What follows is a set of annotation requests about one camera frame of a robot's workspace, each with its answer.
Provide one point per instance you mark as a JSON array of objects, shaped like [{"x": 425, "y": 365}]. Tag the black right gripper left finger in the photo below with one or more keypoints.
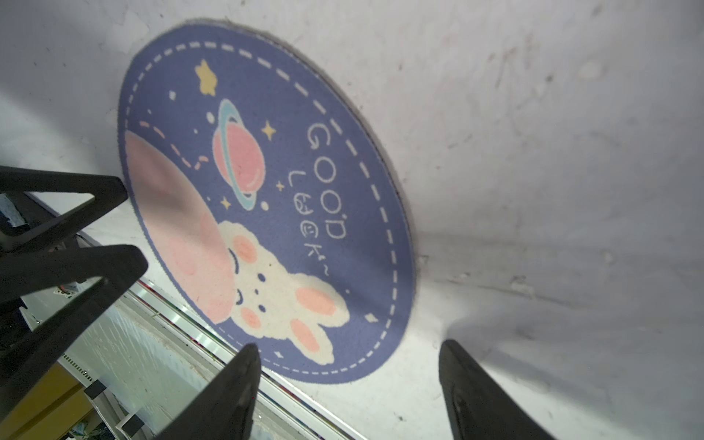
[{"x": 224, "y": 408}]

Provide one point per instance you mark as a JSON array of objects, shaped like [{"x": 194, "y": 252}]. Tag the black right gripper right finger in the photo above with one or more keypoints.
[{"x": 477, "y": 407}]

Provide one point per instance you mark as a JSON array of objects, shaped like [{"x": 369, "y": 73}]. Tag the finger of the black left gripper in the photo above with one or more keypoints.
[
  {"x": 107, "y": 193},
  {"x": 115, "y": 269}
]

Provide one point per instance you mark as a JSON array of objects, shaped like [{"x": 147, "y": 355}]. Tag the purple pink bunny coaster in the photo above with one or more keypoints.
[{"x": 266, "y": 201}]

